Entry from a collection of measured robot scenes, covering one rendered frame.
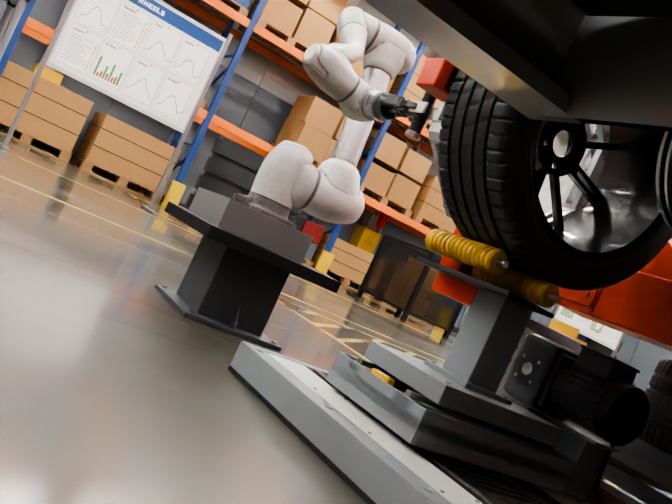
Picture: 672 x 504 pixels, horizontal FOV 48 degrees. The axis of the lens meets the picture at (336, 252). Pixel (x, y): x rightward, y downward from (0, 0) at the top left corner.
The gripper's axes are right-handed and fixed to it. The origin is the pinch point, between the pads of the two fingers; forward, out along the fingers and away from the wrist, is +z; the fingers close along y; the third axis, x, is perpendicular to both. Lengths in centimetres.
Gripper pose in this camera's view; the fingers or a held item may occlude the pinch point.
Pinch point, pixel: (424, 110)
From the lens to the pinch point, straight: 210.3
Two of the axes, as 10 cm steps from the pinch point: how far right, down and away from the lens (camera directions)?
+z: 4.8, 2.2, -8.5
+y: -7.7, -3.6, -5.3
